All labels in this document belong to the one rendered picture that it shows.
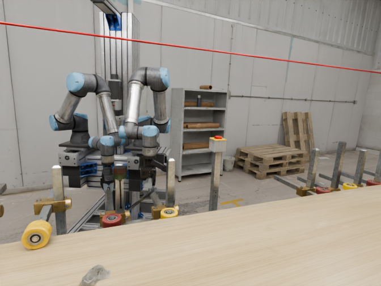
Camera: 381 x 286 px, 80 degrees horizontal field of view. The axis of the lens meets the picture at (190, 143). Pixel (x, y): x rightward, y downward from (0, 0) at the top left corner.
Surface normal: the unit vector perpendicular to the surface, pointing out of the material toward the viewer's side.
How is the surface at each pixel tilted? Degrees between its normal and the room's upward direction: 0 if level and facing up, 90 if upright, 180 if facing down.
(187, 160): 90
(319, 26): 90
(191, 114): 90
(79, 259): 0
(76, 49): 90
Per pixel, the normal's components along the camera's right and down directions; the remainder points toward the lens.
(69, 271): 0.05, -0.98
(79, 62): 0.47, 0.20
